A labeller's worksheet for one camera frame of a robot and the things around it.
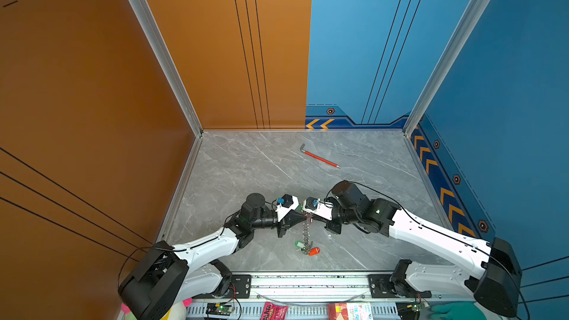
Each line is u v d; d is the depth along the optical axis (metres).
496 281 0.38
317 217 0.65
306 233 0.85
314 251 0.81
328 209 0.63
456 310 0.65
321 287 0.76
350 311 0.66
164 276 0.41
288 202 0.65
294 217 0.69
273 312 0.68
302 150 1.12
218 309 0.71
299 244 0.82
